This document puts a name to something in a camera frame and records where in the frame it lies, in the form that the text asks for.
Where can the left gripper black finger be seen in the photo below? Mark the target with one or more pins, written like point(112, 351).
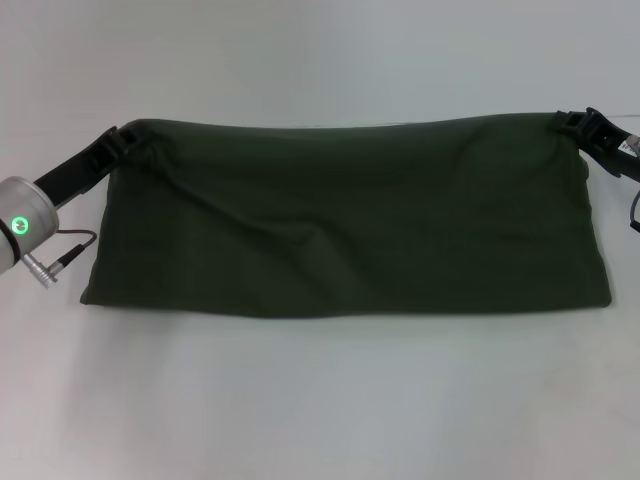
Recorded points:
point(107, 145)
point(137, 142)

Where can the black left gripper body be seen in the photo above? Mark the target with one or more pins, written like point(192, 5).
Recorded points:
point(70, 175)

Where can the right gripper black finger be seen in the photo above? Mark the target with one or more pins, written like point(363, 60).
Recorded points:
point(575, 137)
point(572, 120)

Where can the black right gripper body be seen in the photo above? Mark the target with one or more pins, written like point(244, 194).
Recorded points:
point(617, 145)

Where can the dark green FREE t-shirt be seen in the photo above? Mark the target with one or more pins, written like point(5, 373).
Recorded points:
point(350, 215)

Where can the silver left wrist metal post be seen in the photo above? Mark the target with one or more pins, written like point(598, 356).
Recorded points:
point(42, 272)

